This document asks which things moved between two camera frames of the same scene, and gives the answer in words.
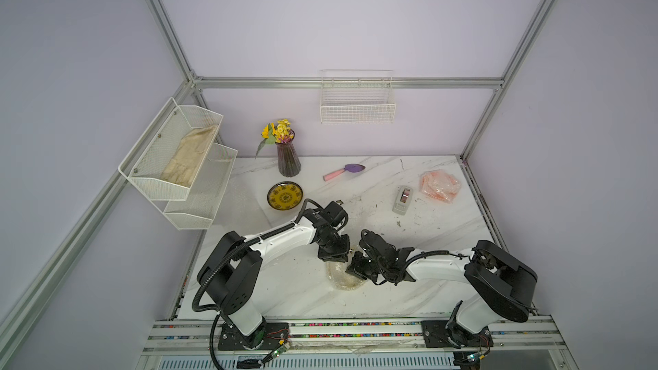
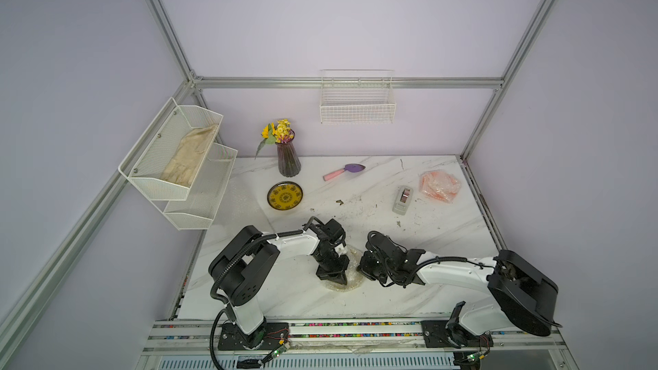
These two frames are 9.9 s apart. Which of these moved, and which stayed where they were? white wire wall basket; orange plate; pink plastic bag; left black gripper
Moved: left black gripper
Stayed: white wire wall basket; orange plate; pink plastic bag
